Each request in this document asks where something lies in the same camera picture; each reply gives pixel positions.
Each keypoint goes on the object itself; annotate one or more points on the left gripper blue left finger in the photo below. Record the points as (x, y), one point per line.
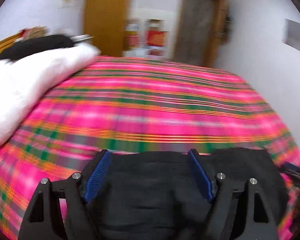
(93, 175)

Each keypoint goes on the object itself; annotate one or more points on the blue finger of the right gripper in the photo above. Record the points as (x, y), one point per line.
(292, 171)

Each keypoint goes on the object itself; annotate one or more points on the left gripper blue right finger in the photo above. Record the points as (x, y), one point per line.
(202, 174)

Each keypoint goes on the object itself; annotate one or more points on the black quilted puffer jacket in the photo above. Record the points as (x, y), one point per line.
(153, 195)

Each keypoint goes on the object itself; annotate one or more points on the pink plaid bed sheet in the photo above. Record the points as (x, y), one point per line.
(131, 105)

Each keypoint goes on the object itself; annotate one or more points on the white folded duvet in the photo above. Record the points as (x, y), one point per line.
(24, 82)

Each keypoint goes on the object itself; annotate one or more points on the pink storage box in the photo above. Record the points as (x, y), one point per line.
(131, 42)

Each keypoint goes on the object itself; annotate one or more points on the red gift box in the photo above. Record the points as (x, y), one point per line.
(156, 38)

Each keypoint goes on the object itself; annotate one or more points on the brown teddy bear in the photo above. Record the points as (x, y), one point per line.
(34, 32)

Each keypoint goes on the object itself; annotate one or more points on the brown cardboard box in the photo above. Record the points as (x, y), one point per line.
(153, 24)

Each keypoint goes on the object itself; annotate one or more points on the wooden headboard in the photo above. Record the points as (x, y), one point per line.
(7, 42)

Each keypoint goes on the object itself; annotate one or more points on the wooden wardrobe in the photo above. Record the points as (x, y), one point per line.
(105, 21)

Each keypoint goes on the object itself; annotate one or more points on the grey door with wooden frame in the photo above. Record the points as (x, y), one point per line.
(200, 31)

